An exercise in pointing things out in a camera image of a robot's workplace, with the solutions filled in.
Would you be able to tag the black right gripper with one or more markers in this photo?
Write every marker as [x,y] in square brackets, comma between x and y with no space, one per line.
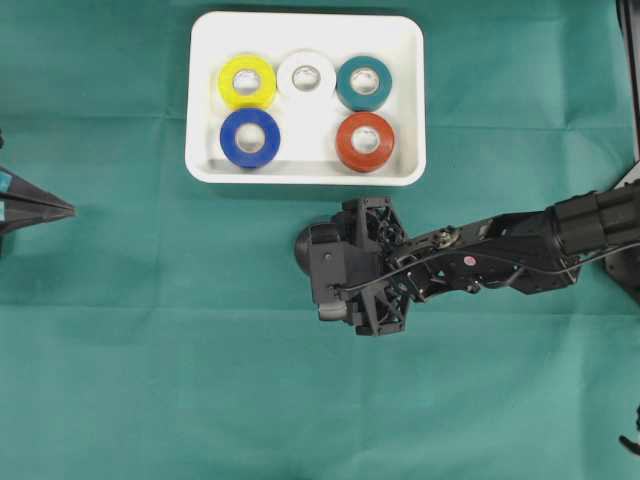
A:
[385,268]

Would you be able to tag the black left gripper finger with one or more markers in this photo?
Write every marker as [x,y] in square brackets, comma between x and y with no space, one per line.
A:
[16,188]
[20,215]

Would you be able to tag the red tape roll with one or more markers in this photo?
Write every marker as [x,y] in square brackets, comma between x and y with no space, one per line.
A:
[365,142]

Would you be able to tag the green tape roll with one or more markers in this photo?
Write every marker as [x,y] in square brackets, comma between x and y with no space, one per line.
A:
[363,83]

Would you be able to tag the blue tape roll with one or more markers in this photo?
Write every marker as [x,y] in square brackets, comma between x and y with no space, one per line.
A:
[231,126]

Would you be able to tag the white tape roll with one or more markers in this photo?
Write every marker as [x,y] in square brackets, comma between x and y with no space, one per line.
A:
[306,75]

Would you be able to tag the yellow tape roll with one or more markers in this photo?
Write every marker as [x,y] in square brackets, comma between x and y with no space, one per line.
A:
[247,81]

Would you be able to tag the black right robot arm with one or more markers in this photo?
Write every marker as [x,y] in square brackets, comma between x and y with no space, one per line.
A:
[531,252]

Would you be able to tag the black tape roll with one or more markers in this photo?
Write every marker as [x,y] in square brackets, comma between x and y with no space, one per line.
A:
[305,250]

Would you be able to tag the white plastic case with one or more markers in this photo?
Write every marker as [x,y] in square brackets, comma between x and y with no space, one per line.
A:
[307,151]

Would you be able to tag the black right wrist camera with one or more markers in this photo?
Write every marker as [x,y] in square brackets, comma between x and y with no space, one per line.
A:
[334,264]

